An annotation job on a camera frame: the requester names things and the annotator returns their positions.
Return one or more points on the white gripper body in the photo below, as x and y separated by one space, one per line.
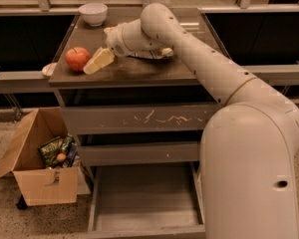
115 40

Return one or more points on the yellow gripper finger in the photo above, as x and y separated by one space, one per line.
100 59

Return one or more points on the red apple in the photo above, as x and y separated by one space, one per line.
77 58

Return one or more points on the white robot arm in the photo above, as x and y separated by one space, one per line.
247 147

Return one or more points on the grey drawer cabinet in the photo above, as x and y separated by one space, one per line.
131 82

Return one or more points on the grey top drawer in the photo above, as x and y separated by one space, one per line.
120 119

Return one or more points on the grey middle drawer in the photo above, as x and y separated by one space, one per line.
163 152

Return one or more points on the grey open bottom drawer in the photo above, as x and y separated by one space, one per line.
149 201

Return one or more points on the white ceramic bowl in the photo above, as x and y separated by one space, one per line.
94 14

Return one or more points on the brown yellow chip bag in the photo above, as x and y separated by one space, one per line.
163 53

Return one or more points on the small white round disc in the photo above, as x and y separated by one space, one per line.
48 70

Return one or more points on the green snack bag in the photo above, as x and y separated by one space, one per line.
52 148

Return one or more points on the small orange fruit in box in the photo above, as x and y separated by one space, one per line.
61 157

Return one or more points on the brown cardboard box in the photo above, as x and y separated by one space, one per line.
39 185

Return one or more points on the grey metal rail bench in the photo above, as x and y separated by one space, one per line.
36 82

